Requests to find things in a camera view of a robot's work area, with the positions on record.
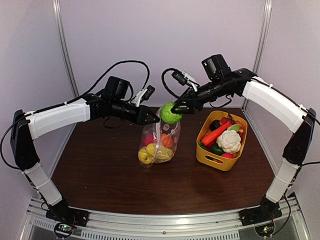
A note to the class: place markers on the green toy apple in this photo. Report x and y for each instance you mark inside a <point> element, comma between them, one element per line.
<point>167,116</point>

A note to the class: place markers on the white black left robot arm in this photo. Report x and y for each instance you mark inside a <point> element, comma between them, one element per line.
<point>28,126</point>

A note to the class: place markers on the red toy apple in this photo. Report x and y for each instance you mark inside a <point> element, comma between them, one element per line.
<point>227,156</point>

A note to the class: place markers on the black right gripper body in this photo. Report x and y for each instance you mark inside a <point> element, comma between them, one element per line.
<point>218,89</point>

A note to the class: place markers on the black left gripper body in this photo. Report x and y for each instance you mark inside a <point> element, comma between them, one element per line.
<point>117,110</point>

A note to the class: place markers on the yellow toy bell pepper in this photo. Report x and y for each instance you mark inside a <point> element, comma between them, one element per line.
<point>159,153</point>

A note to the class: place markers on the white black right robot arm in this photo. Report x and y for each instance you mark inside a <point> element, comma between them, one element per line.
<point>299,120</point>

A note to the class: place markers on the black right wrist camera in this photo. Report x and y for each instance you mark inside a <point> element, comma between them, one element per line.
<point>184,78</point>

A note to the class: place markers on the right aluminium frame post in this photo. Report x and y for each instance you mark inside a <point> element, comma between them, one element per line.
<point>264,30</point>

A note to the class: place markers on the dark toy plum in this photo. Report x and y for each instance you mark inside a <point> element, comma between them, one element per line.
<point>214,125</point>

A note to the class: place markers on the red toy lychee bunch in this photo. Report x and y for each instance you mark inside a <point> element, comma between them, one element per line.
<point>233,124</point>

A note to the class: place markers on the aluminium frame post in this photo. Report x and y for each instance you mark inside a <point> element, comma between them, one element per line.
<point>264,30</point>
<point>64,47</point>

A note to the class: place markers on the yellow toy apple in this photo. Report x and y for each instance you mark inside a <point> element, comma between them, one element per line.
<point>145,156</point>

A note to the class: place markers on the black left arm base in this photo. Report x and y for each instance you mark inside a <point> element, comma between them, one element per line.
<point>68,215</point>

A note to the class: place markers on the orange toy carrot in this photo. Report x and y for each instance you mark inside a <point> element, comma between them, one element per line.
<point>210,138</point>

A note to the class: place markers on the white toy cauliflower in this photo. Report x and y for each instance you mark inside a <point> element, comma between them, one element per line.
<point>229,141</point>

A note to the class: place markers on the red toy bell pepper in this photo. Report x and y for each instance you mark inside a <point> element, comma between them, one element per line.
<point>149,139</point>

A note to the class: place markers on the yellow plastic basket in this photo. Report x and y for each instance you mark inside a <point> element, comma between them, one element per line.
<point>204,154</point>

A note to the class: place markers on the orange toy pumpkin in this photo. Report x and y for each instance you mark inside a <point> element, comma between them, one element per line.
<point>166,140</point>

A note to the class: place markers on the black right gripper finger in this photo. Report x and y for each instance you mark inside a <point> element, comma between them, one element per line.
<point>183,110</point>
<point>183,102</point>

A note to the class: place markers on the green toy avocado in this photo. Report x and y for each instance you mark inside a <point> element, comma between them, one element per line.
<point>215,149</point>

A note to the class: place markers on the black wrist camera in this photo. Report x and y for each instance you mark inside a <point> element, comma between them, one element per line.
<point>184,78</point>
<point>143,95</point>

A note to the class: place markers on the clear zip top bag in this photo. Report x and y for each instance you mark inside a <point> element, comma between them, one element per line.
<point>157,129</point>

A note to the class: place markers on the aluminium front rail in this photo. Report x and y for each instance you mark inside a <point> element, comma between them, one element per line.
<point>221,225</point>

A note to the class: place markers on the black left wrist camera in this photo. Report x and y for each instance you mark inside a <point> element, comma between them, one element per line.
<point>143,95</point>

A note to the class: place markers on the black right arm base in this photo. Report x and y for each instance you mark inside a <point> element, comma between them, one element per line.
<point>266,211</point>

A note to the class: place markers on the left aluminium frame post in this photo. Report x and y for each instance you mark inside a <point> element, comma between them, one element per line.
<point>64,47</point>

